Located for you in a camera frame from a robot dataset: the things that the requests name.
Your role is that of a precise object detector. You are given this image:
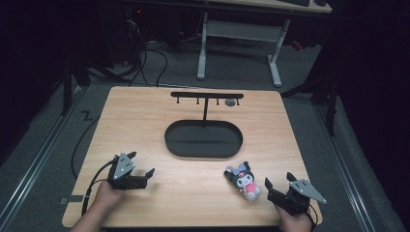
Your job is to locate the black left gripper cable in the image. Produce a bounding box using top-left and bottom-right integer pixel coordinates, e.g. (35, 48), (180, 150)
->
(80, 159), (116, 218)

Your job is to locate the person's left hand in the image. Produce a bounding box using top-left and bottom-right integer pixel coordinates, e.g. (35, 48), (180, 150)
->
(92, 180), (128, 211)

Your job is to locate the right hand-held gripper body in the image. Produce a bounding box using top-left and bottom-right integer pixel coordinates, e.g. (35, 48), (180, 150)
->
(266, 179), (328, 217)

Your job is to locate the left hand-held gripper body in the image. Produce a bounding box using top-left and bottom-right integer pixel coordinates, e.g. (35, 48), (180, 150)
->
(106, 152), (149, 191)

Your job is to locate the white-framed wooden desk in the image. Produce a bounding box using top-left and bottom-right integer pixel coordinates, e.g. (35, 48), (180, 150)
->
(195, 0), (334, 88)

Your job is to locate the black hook stand with tray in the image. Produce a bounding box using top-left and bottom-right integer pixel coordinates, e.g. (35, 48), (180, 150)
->
(163, 91), (245, 160)

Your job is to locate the metal floor rail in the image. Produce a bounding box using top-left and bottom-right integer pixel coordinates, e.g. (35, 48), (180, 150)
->
(312, 104), (377, 232)
(0, 84), (86, 227)

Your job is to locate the person's right hand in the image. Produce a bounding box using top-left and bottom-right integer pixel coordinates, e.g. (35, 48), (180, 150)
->
(275, 204), (315, 232)

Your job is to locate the black keyboard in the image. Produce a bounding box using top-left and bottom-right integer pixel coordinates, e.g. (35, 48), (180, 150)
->
(278, 0), (311, 8)

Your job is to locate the black and pink plush toy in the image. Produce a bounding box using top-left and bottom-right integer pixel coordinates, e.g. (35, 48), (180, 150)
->
(223, 160), (263, 202)

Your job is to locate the black metal stand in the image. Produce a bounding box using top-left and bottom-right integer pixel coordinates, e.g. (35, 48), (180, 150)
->
(279, 72), (340, 137)
(60, 56), (93, 116)

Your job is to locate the bundle of black cables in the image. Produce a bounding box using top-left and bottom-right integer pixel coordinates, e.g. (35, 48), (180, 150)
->
(124, 9), (169, 88)

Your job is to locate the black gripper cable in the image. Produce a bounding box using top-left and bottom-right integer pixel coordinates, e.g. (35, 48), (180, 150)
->
(80, 159), (116, 218)
(307, 206), (320, 232)

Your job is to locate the grey tape strip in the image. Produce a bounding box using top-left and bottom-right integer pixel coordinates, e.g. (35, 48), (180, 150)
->
(59, 194), (84, 206)

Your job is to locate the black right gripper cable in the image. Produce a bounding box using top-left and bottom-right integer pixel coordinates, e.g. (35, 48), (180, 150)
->
(307, 206), (320, 232)

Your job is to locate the black floor cable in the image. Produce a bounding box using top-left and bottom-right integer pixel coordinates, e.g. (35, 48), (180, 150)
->
(70, 115), (102, 181)

